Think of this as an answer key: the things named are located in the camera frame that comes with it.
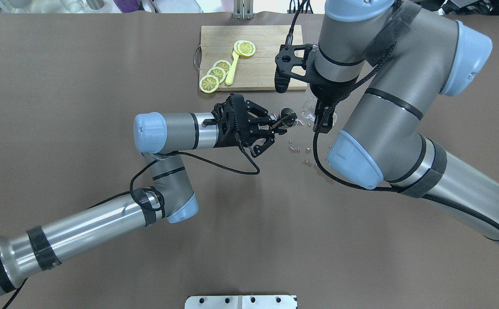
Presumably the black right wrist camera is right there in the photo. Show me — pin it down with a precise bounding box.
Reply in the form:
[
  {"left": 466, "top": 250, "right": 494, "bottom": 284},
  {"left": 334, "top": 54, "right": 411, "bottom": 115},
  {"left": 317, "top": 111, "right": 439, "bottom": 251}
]
[{"left": 274, "top": 44, "right": 319, "bottom": 94}]

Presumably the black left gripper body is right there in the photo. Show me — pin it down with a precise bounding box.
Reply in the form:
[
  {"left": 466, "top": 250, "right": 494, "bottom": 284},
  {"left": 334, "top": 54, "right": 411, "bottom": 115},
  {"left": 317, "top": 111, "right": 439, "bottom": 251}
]
[{"left": 215, "top": 113, "right": 257, "bottom": 148}]

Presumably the lemon slice upper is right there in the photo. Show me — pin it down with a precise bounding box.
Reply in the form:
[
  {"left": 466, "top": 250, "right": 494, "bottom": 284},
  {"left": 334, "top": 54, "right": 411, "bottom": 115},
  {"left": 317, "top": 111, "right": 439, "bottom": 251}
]
[{"left": 213, "top": 59, "right": 231, "bottom": 73}]

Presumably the yellow plastic spoon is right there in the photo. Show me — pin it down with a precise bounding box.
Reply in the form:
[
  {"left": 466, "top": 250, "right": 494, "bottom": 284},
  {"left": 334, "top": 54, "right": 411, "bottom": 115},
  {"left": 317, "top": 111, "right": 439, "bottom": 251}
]
[{"left": 225, "top": 48, "right": 240, "bottom": 86}]

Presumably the aluminium camera post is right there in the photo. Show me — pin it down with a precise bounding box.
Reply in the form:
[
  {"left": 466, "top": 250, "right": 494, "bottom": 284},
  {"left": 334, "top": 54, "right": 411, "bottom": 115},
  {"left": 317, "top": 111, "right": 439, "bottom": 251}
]
[{"left": 233, "top": 0, "right": 255, "bottom": 20}]

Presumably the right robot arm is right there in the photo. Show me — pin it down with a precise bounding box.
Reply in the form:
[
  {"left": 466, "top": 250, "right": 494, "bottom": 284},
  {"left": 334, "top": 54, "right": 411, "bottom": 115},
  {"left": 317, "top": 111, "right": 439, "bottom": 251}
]
[{"left": 316, "top": 0, "right": 499, "bottom": 246}]

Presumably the lemon slice on spoon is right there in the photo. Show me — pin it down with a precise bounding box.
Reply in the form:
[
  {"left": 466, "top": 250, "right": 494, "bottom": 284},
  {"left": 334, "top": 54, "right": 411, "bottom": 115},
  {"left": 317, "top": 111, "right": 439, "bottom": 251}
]
[{"left": 234, "top": 40, "right": 257, "bottom": 57}]

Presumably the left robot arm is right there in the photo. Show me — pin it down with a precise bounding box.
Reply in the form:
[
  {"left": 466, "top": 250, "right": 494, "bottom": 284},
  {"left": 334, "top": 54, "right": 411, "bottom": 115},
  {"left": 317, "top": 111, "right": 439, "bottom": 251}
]
[{"left": 0, "top": 94, "right": 298, "bottom": 296}]

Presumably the wooden cutting board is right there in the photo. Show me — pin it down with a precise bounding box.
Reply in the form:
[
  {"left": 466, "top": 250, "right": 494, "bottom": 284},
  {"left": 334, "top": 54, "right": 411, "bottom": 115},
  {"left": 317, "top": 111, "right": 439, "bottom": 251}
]
[{"left": 198, "top": 25, "right": 289, "bottom": 92}]

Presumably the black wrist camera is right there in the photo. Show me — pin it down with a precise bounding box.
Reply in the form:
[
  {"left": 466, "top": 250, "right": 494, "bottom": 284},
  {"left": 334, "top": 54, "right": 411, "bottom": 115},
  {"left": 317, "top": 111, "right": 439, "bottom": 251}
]
[
  {"left": 212, "top": 93, "right": 248, "bottom": 148},
  {"left": 274, "top": 44, "right": 319, "bottom": 94}
]

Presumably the steel double jigger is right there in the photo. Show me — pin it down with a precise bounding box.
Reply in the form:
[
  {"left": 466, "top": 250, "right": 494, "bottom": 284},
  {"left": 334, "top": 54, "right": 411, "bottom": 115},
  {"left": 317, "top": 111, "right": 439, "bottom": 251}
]
[{"left": 270, "top": 107, "right": 298, "bottom": 130}]

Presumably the lemon slice middle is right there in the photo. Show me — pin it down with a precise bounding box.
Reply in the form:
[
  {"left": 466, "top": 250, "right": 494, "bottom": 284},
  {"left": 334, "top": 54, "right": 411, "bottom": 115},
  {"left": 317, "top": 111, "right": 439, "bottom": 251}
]
[{"left": 207, "top": 66, "right": 228, "bottom": 84}]

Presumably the small clear glass cup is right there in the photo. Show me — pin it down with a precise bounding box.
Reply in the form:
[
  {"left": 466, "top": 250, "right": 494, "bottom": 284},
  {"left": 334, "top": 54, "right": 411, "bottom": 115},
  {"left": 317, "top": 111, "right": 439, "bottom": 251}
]
[{"left": 301, "top": 97, "right": 318, "bottom": 122}]

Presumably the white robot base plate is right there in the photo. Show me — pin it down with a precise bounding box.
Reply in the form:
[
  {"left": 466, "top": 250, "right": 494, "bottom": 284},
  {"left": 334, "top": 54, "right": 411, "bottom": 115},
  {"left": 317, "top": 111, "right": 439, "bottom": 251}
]
[{"left": 184, "top": 295, "right": 298, "bottom": 309}]

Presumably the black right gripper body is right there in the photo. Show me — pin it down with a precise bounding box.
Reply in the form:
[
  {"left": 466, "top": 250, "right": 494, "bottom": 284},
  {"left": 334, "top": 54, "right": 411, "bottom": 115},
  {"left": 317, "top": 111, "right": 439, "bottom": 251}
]
[{"left": 310, "top": 79, "right": 357, "bottom": 108}]

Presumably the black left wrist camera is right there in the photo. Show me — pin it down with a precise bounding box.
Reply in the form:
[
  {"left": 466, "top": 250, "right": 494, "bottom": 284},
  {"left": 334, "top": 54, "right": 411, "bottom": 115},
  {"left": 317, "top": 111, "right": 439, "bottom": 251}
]
[{"left": 212, "top": 93, "right": 248, "bottom": 148}]

